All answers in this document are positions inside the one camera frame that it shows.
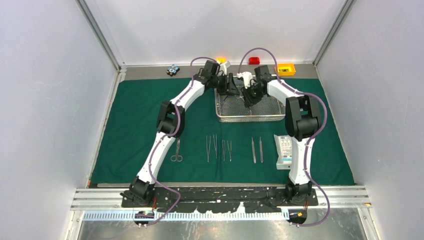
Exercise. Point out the yellow toy block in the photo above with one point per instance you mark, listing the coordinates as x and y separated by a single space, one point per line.
285 69

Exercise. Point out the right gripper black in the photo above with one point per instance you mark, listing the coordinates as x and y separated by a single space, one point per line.
249 100

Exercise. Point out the steel scissors blade pair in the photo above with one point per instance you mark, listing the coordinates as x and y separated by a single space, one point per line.
177 157

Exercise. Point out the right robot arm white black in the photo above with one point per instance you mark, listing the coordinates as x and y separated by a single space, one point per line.
302 123

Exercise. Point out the thin steel tweezers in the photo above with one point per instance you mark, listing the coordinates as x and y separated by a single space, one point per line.
229 147

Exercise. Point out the metal mesh tray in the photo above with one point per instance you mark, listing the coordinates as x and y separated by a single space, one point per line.
231 109

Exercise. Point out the white paper packet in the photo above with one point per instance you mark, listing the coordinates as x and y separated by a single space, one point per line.
284 151

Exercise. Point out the steel spatula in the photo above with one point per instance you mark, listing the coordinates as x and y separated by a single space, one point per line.
215 141

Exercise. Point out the small blue black toy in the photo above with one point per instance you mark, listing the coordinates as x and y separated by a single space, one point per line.
172 70

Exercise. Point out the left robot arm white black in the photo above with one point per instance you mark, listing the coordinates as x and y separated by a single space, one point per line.
170 125

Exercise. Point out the aluminium frame rail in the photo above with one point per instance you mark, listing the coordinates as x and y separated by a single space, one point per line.
354 196

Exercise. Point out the orange toy brick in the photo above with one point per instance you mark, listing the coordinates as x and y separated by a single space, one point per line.
220 60

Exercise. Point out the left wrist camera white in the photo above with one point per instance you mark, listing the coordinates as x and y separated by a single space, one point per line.
223 67

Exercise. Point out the red toy brick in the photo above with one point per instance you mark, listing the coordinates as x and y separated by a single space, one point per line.
254 60

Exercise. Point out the long steel forceps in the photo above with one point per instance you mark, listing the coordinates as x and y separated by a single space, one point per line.
208 147

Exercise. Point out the steel scalpel handle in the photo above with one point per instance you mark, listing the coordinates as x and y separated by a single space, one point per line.
261 150
253 151

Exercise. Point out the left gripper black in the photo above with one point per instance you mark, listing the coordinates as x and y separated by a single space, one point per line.
224 89

